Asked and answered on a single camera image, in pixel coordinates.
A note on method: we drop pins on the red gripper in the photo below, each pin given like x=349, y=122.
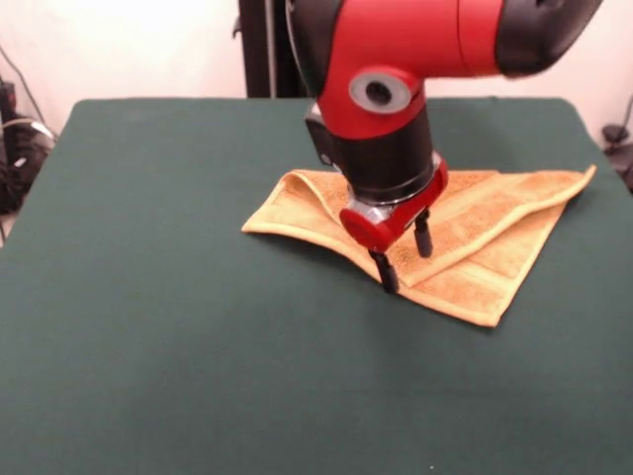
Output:
x=368, y=230

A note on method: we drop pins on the dark green table cloth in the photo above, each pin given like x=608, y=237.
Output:
x=198, y=321

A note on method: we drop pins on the tan terry towel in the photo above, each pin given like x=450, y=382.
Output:
x=494, y=222

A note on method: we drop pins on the black equipment bundle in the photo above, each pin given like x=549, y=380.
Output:
x=20, y=168

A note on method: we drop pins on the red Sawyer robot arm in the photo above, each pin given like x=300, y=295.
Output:
x=395, y=49

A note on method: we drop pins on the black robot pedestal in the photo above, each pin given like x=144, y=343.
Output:
x=262, y=49

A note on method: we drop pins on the black wall plug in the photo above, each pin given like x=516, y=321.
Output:
x=8, y=94

